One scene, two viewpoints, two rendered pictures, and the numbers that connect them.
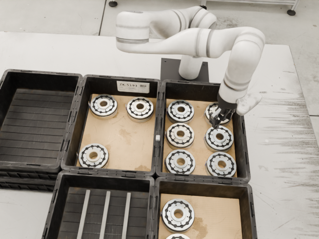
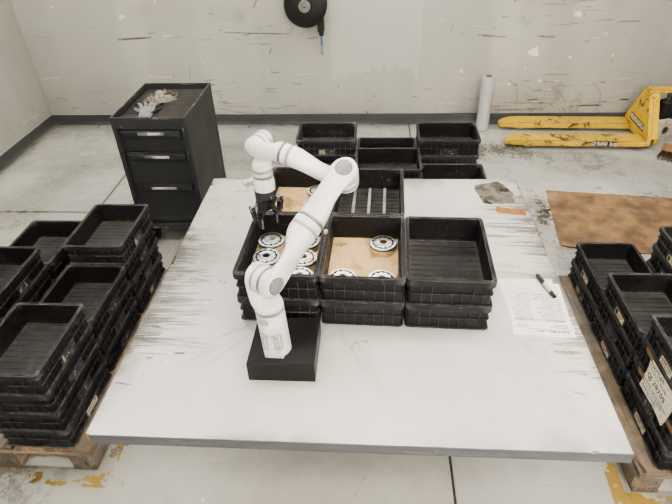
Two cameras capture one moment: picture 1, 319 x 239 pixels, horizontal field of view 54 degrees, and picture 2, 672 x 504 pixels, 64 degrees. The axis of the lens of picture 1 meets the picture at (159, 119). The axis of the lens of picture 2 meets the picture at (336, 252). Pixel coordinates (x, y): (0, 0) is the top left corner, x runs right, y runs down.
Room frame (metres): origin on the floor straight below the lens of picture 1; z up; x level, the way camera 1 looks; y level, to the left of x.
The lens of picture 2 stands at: (2.19, 0.21, 2.07)
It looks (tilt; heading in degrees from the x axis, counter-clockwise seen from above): 36 degrees down; 186
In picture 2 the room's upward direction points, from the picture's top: 2 degrees counter-clockwise
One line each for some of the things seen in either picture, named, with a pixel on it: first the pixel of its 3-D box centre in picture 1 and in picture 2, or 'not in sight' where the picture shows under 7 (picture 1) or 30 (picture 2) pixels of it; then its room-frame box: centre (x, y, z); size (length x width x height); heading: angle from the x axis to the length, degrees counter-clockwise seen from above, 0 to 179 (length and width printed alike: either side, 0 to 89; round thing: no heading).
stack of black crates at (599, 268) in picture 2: not in sight; (611, 282); (-0.05, 1.41, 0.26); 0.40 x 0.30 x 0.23; 1
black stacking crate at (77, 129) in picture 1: (117, 129); (364, 258); (0.60, 0.15, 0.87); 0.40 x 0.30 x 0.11; 0
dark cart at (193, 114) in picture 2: not in sight; (177, 164); (-0.94, -1.17, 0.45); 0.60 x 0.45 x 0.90; 1
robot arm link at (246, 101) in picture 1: (239, 89); (260, 178); (0.57, -0.21, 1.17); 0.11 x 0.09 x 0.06; 45
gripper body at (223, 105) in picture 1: (229, 101); (265, 198); (0.58, -0.20, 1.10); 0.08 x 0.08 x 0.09
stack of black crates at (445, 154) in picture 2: not in sight; (444, 161); (-1.18, 0.63, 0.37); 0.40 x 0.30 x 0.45; 92
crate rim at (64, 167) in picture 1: (116, 121); (364, 246); (0.60, 0.15, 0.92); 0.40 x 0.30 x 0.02; 0
